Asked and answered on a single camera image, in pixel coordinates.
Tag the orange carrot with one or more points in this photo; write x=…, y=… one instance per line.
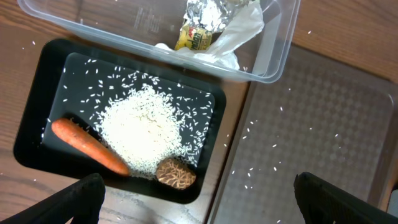
x=73, y=135

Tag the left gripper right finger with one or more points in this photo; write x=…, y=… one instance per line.
x=321, y=202

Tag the clear plastic bin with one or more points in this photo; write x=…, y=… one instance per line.
x=138, y=25

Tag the brown serving tray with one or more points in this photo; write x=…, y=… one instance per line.
x=322, y=116

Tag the white napkin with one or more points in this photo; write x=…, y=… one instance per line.
x=244, y=26

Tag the white rice pile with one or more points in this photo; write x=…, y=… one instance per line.
x=142, y=129

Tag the black rectangular tray bin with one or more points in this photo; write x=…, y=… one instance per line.
x=77, y=81

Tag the green foil snack wrapper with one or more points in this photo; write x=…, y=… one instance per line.
x=203, y=18

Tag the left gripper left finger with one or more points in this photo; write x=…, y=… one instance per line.
x=80, y=202

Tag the brown patterned food piece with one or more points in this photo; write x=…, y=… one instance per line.
x=175, y=174

